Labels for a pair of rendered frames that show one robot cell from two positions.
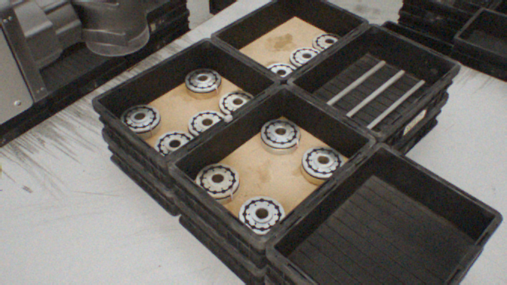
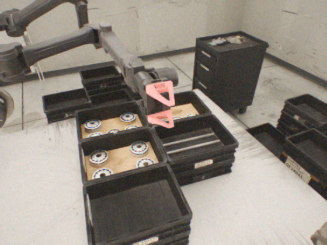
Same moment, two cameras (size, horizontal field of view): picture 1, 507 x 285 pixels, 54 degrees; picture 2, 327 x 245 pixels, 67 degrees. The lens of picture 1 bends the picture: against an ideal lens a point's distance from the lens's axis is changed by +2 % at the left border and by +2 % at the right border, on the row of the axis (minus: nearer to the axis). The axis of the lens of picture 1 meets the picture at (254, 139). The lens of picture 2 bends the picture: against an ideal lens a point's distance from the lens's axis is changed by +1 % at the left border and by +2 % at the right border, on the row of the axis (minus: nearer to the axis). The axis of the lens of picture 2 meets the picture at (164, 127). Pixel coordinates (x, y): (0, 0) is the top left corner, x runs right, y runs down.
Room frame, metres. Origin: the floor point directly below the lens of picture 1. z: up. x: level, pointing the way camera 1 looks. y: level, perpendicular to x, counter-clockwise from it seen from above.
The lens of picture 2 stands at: (0.05, -0.65, 1.79)
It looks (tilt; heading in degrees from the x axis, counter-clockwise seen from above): 38 degrees down; 27
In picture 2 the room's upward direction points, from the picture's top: straight up
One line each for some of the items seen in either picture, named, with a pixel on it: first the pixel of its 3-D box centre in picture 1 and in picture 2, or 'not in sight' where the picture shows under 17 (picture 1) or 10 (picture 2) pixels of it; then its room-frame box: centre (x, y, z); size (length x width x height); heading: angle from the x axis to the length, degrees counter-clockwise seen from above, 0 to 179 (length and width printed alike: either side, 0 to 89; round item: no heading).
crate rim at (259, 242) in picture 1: (274, 154); (121, 153); (0.75, -0.05, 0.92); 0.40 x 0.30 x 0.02; 136
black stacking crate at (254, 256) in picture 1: (273, 169); (122, 160); (0.75, -0.05, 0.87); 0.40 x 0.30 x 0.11; 136
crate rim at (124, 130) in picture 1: (188, 94); (111, 119); (0.96, 0.17, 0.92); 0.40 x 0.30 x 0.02; 136
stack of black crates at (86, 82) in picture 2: not in sight; (103, 91); (1.93, 1.11, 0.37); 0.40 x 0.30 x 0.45; 142
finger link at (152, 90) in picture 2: not in sight; (163, 100); (0.51, -0.42, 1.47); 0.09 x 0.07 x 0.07; 52
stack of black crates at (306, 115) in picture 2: (446, 12); (305, 127); (2.25, -0.99, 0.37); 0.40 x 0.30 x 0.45; 52
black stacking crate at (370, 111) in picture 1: (370, 90); (192, 143); (1.04, -0.32, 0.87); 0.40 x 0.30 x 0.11; 136
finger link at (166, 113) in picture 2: not in sight; (163, 112); (0.51, -0.41, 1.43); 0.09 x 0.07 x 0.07; 52
